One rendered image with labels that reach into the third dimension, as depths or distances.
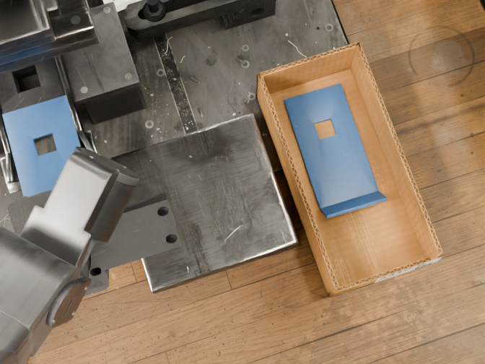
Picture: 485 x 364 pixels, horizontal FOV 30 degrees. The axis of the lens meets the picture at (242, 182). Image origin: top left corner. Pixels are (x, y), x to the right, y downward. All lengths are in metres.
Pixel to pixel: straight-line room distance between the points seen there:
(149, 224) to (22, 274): 0.16
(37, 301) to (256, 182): 0.43
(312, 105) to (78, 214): 0.43
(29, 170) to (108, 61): 0.15
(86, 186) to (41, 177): 0.27
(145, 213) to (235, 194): 0.25
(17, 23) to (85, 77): 0.20
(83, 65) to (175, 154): 0.14
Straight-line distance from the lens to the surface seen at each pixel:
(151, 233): 0.78
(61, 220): 0.70
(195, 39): 1.09
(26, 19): 0.81
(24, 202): 0.83
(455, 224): 1.05
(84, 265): 0.73
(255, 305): 1.01
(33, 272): 0.65
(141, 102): 1.04
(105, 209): 0.71
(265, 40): 1.09
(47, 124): 0.98
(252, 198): 1.01
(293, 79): 1.04
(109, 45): 1.01
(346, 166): 1.04
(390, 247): 1.02
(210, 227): 1.00
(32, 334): 0.65
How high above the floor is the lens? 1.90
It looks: 75 degrees down
